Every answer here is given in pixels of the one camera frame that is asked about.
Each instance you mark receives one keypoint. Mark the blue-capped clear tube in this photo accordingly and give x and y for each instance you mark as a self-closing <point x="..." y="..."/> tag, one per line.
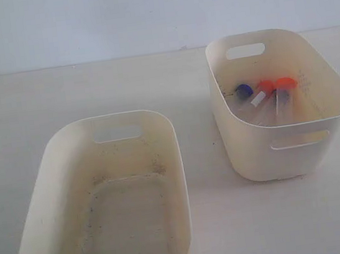
<point x="242" y="93"/>

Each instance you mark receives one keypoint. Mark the orange-capped tube with label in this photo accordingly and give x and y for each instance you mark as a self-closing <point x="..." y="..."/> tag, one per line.
<point x="262" y="94"/>

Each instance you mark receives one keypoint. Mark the orange-capped clear tube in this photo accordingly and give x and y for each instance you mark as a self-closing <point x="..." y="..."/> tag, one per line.
<point x="284" y="88"/>

